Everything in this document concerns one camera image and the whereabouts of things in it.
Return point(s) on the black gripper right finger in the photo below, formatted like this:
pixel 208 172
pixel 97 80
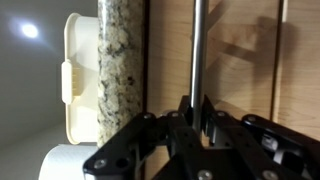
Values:
pixel 266 143

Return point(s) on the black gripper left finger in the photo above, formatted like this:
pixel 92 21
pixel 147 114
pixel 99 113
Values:
pixel 133 146

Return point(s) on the white plastic lidded container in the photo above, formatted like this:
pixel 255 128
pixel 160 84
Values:
pixel 83 116

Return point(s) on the white paper towel roll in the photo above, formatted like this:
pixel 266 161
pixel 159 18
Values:
pixel 66 163

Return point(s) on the round ceiling light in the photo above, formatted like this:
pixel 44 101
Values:
pixel 30 30

